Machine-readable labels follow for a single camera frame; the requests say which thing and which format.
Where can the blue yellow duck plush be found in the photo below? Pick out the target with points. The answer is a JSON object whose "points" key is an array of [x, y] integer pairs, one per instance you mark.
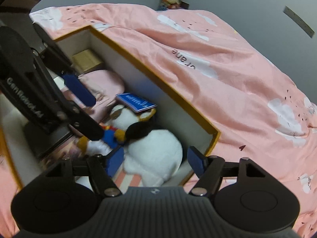
{"points": [[121, 119]]}

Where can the small gold box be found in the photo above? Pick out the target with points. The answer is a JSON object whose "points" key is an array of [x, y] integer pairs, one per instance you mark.
{"points": [[86, 60]]}

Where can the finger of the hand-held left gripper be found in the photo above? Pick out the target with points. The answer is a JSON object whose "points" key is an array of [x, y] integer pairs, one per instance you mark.
{"points": [[86, 126], [79, 89]]}

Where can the pink rectangular box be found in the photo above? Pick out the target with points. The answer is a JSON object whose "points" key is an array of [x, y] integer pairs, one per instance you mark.
{"points": [[104, 83]]}

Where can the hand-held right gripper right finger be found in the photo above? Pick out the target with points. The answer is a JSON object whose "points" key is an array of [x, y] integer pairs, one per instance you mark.
{"points": [[195, 163]]}

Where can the white striped plush toy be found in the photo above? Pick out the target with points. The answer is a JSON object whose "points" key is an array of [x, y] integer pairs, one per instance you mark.
{"points": [[158, 153]]}

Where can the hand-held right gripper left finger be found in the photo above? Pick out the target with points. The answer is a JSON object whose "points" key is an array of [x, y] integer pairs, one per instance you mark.
{"points": [[115, 161]]}

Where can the yellow cardboard box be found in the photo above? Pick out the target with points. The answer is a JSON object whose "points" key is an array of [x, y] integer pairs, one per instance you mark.
{"points": [[138, 84]]}

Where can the small white box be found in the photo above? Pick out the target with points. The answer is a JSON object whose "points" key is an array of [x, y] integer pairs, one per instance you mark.
{"points": [[56, 82]]}

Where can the pink printed blanket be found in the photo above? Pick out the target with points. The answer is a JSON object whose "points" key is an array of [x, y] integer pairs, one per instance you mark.
{"points": [[223, 91]]}

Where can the grey wall strip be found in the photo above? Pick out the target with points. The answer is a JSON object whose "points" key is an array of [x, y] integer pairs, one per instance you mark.
{"points": [[298, 21]]}

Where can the printed small packet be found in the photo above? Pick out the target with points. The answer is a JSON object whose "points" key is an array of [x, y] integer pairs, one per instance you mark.
{"points": [[62, 155]]}

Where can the blue paper hang tag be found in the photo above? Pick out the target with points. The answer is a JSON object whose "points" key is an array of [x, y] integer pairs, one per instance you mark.
{"points": [[135, 103]]}

